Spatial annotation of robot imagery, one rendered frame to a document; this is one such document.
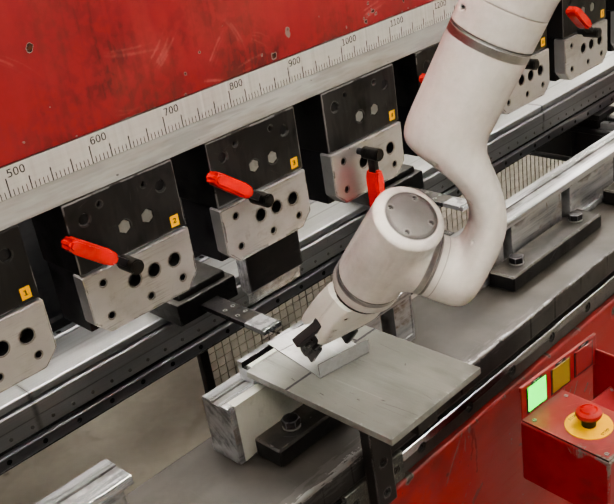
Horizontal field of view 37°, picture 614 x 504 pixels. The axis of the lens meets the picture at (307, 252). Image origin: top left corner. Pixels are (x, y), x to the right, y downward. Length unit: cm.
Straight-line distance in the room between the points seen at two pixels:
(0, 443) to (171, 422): 162
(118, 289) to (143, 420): 198
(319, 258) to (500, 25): 87
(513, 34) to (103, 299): 52
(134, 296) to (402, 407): 36
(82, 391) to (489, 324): 66
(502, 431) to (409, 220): 68
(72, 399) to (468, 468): 64
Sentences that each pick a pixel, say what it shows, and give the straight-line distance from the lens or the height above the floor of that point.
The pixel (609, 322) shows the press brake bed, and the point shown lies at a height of 73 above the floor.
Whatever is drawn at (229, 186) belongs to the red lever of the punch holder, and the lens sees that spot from 108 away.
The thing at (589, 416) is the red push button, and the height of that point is 81.
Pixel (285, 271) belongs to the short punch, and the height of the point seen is 110.
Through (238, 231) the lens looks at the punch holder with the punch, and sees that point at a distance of 115.
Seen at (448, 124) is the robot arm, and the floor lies 137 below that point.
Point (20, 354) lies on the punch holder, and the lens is 102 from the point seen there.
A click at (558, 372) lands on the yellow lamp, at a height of 82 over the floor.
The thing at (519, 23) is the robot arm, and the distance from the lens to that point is 92.
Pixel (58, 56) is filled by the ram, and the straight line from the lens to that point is 98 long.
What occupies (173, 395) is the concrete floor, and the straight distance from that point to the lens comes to 310.
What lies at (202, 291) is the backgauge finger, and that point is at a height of 102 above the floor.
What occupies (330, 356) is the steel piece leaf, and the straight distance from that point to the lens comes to 126.
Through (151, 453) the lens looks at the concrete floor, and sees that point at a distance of 287.
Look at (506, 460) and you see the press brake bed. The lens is 164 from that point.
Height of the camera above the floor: 168
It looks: 26 degrees down
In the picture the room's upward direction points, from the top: 9 degrees counter-clockwise
